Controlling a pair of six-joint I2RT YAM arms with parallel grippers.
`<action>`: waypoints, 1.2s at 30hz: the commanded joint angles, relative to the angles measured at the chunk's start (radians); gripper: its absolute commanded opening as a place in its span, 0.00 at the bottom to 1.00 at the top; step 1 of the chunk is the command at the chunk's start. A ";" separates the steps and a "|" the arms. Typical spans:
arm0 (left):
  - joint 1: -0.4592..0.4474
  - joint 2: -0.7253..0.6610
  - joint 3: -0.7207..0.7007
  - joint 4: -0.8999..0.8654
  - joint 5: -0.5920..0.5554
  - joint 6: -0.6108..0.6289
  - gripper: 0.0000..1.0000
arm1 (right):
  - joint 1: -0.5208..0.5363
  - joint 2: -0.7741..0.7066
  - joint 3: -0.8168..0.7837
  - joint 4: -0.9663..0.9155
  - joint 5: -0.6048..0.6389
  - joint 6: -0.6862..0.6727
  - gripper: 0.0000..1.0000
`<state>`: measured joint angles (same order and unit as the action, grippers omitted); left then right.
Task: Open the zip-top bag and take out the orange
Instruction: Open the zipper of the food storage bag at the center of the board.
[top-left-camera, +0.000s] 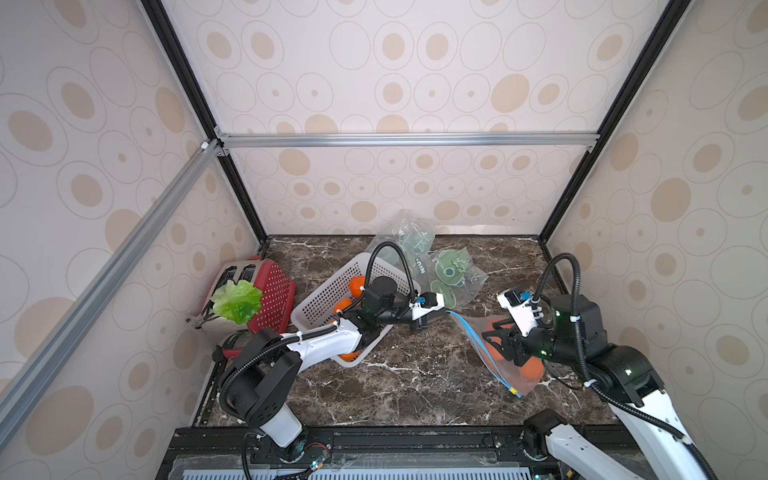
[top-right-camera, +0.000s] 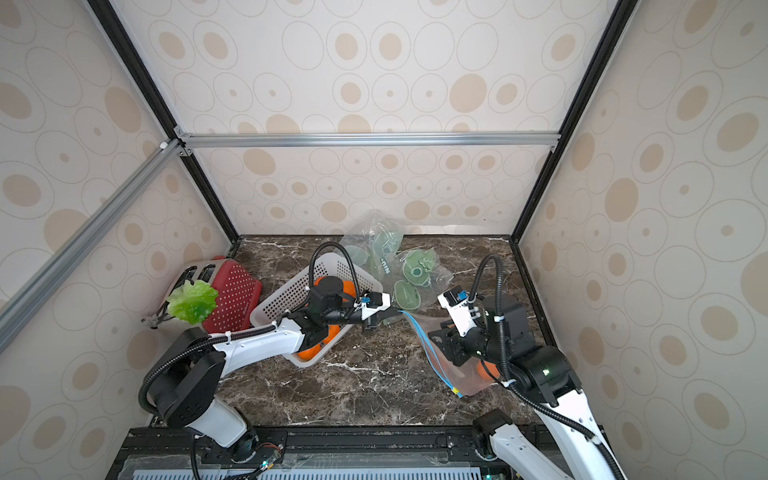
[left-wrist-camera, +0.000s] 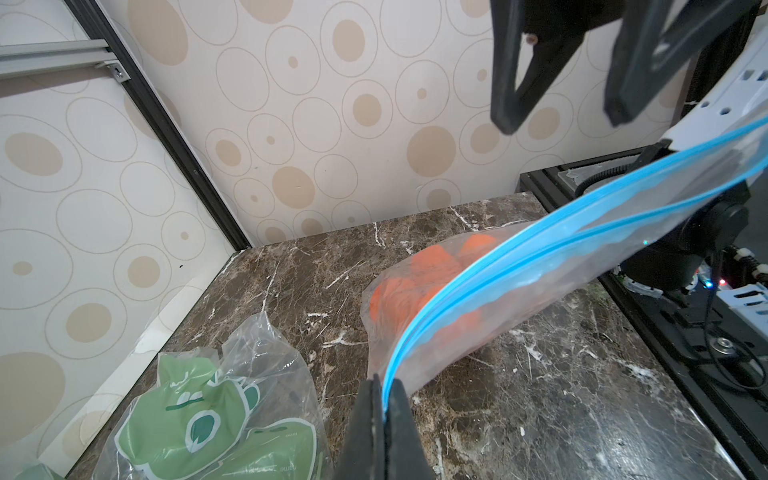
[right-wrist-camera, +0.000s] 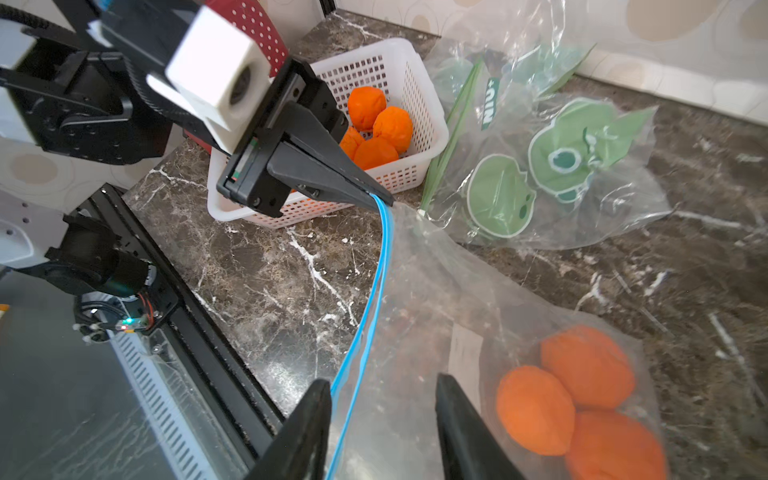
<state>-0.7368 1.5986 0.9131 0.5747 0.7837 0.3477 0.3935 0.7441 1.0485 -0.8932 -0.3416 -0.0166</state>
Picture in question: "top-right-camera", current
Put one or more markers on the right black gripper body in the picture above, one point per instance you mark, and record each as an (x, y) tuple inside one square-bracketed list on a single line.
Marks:
[(455, 343)]

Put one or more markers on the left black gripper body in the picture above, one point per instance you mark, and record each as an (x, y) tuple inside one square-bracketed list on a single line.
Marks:
[(347, 312)]

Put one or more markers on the green-seal clear zip-top bag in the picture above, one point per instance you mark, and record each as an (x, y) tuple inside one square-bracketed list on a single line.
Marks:
[(418, 278)]

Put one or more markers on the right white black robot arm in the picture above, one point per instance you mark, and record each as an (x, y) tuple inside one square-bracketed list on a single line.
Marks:
[(545, 381)]

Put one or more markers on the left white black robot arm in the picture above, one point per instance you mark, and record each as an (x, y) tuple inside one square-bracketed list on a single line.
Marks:
[(180, 389)]

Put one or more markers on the white perforated plastic basket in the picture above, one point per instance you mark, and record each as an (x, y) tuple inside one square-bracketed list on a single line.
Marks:
[(290, 302)]

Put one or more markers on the green toy lettuce leaf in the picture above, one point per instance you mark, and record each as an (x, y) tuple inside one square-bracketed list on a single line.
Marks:
[(192, 302)]

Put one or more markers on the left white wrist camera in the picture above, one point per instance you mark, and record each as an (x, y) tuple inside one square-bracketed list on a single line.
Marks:
[(370, 306)]

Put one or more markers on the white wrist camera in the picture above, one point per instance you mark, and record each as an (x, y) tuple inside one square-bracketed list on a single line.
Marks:
[(370, 306), (461, 309)]

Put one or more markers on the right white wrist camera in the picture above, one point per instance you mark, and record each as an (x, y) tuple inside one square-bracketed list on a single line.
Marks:
[(461, 309)]

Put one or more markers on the silver aluminium back rail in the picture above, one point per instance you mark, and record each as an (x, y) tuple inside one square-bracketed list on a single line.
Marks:
[(329, 141)]

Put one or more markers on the silver aluminium rail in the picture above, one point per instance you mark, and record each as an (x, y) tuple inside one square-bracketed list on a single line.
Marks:
[(329, 141), (33, 295)]

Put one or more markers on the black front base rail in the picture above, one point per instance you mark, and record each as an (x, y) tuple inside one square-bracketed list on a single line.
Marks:
[(346, 452)]

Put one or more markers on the black left corner post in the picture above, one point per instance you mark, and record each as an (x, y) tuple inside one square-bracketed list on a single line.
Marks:
[(107, 17)]

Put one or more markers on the black corner post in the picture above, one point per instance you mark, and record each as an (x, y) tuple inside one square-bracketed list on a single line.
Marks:
[(607, 44), (107, 17)]

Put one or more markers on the silver aluminium left rail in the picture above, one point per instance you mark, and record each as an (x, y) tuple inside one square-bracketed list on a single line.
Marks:
[(33, 295)]

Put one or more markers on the black right corner post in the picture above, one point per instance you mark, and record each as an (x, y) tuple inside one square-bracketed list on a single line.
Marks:
[(607, 44)]

